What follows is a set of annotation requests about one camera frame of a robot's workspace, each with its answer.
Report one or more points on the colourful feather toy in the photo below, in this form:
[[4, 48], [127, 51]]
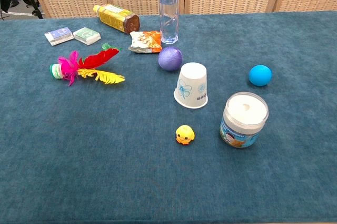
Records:
[[92, 60]]

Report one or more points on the white paper cup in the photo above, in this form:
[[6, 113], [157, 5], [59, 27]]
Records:
[[191, 86]]

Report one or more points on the purple ball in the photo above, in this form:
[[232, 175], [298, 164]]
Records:
[[170, 58]]

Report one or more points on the yellow chick toy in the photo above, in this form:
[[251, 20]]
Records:
[[184, 135]]

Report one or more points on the orange white snack packet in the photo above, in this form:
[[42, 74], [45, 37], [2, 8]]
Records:
[[145, 41]]

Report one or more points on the teal table cloth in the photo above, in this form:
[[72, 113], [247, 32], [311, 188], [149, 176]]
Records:
[[105, 142]]

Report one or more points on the white lidded plastic jar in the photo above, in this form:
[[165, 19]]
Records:
[[245, 121]]

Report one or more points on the clear plastic water bottle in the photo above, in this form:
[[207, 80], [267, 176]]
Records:
[[168, 13]]

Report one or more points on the blue ball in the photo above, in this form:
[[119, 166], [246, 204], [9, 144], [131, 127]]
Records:
[[260, 75]]

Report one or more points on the yellow label drink bottle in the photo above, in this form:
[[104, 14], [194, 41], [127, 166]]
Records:
[[116, 17]]

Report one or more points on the green tissue packet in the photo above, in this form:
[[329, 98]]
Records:
[[87, 35]]

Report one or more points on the blue tissue packet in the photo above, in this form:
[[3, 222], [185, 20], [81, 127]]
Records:
[[59, 35]]

